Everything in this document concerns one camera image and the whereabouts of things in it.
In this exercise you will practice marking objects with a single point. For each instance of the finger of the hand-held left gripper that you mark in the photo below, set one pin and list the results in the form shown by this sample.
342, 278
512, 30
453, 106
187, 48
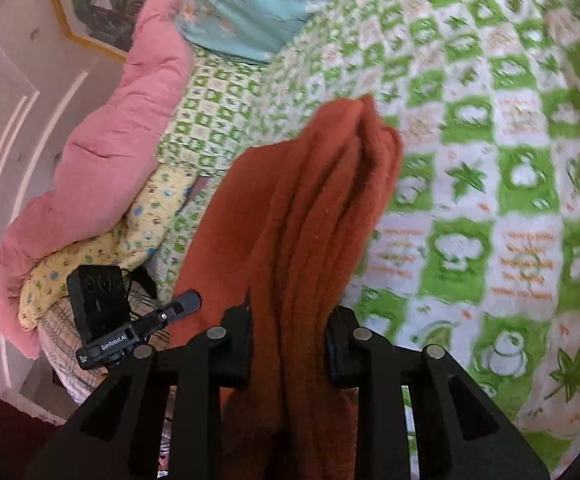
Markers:
184, 305

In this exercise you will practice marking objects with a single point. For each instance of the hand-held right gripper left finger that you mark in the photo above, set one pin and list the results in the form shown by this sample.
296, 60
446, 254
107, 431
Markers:
235, 350

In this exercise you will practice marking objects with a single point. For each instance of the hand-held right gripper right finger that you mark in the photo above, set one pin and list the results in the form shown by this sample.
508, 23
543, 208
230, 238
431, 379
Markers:
340, 355

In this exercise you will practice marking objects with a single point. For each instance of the orange knitted sweater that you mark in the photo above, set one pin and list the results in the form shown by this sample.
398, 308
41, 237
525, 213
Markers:
310, 210

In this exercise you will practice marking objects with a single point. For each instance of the plaid cloth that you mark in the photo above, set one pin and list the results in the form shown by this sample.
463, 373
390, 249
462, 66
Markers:
59, 355

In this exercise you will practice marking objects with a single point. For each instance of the yellow printed cloth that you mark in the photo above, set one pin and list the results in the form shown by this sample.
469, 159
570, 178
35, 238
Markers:
154, 200

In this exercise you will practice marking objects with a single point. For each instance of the dark red cloth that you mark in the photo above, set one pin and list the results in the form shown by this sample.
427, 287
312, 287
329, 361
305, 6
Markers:
4, 425

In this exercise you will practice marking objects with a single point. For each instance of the pink quilt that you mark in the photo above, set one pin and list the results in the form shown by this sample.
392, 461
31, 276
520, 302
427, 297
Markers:
109, 135

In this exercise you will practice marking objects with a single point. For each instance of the green checked pillow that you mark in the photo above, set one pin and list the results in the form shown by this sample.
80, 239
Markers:
209, 110

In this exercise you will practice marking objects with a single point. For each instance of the green checked bed sheet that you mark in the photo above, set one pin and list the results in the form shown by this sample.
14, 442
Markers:
495, 110

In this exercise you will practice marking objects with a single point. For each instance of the gold framed picture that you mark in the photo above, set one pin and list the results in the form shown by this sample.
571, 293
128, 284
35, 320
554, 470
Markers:
99, 5

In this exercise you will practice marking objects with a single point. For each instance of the teal floral quilt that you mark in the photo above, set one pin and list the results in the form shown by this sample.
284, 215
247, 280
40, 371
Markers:
250, 5

